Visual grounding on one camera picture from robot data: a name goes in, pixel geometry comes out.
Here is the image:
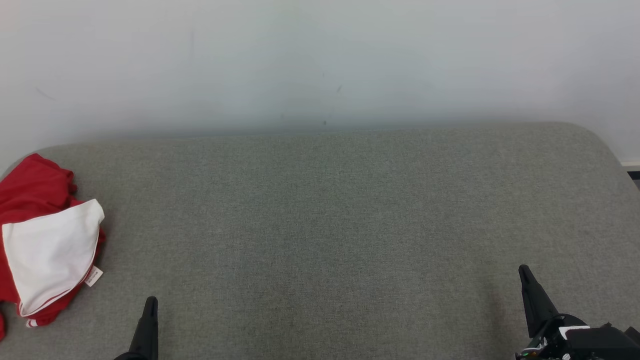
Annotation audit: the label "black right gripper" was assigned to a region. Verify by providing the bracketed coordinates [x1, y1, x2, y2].
[515, 265, 640, 360]

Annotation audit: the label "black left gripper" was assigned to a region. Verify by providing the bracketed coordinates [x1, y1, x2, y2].
[114, 296, 159, 360]

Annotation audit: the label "red jersey with white sleeves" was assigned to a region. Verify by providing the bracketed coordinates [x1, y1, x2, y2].
[0, 198, 107, 341]

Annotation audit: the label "red shorts with white stripe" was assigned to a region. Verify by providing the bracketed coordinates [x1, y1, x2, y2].
[0, 153, 81, 226]

